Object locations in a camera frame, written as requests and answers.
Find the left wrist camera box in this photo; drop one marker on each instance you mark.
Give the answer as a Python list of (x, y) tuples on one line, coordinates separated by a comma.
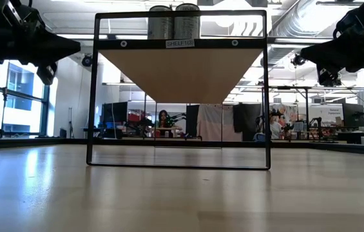
[(32, 17)]

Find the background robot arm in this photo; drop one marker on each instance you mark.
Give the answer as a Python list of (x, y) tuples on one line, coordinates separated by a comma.
[(175, 120)]

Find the ceiling light strip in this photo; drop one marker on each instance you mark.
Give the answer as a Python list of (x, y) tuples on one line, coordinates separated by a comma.
[(297, 41), (75, 36)]

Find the person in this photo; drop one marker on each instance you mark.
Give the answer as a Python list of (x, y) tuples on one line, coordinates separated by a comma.
[(276, 127), (163, 119)]

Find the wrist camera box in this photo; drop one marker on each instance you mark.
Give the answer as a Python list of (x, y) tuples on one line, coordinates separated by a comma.
[(349, 24), (32, 17)]

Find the red fabric item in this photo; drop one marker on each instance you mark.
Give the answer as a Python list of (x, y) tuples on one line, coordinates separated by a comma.
[(135, 117)]

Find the cluttered workbench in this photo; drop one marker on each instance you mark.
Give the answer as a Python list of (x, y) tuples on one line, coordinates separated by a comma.
[(320, 133)]

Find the small black box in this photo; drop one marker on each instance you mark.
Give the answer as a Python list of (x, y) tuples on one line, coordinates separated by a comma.
[(63, 133)]

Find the black tall stand frame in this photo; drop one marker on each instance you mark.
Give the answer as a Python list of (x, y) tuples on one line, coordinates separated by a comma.
[(289, 87)]

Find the black hanging cloth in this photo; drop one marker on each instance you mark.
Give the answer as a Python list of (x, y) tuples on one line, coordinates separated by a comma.
[(249, 117), (192, 116)]

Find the black ceiling camera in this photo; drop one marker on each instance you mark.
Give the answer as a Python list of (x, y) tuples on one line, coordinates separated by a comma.
[(86, 60), (297, 60)]

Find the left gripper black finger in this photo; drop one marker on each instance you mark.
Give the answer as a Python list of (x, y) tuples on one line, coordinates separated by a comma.
[(61, 46), (59, 58)]

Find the small wooden table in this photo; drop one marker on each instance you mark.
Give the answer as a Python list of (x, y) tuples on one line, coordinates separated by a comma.
[(168, 129)]

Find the silver ventilation duct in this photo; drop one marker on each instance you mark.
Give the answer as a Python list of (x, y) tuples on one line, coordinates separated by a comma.
[(297, 19)]

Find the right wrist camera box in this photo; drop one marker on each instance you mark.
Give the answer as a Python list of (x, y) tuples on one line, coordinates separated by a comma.
[(349, 24)]

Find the black monitor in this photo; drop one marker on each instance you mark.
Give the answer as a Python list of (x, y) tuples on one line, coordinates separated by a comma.
[(353, 114), (117, 112)]

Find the white sign board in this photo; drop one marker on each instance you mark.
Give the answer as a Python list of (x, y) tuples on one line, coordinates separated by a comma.
[(330, 112)]

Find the wooden shelf black metal frame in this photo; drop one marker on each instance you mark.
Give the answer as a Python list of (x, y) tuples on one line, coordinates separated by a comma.
[(181, 74)]

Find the white beverage can black lid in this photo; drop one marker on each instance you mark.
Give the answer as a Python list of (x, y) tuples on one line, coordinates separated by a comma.
[(160, 25), (187, 25)]

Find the blue white round object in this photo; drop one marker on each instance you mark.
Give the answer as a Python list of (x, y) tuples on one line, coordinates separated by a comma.
[(259, 138)]

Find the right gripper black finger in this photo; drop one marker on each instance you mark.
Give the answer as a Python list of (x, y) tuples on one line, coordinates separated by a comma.
[(323, 48), (323, 59)]

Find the thin tripod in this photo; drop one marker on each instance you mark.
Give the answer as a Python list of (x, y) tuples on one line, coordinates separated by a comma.
[(70, 129)]

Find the white hanging cloth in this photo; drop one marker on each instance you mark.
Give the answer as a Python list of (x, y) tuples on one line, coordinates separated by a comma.
[(214, 124)]

